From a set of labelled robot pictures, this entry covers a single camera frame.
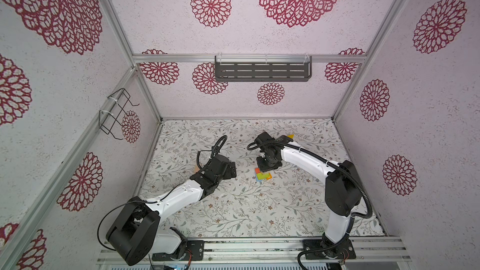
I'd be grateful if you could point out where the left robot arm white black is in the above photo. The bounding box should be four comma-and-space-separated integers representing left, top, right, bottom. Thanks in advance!
106, 154, 237, 266

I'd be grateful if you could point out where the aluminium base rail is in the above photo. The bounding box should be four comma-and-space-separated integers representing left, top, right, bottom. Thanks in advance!
95, 235, 413, 265

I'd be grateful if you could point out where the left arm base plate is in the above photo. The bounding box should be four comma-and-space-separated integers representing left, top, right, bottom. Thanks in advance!
151, 240, 205, 262

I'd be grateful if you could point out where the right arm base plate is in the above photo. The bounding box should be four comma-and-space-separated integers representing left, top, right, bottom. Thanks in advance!
302, 239, 357, 260

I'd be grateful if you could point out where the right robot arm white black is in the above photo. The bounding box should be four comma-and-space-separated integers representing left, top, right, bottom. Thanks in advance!
247, 132, 373, 246

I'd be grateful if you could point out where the black wire wall basket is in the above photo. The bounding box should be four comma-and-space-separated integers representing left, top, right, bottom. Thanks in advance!
97, 88, 141, 144

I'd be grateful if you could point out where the grey metal wall shelf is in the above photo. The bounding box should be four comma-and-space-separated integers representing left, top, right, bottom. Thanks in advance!
214, 56, 312, 82

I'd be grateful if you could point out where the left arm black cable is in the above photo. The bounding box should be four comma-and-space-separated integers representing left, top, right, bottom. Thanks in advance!
96, 135, 228, 246

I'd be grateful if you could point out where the green wood block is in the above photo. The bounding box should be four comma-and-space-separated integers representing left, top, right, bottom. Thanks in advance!
256, 172, 272, 181

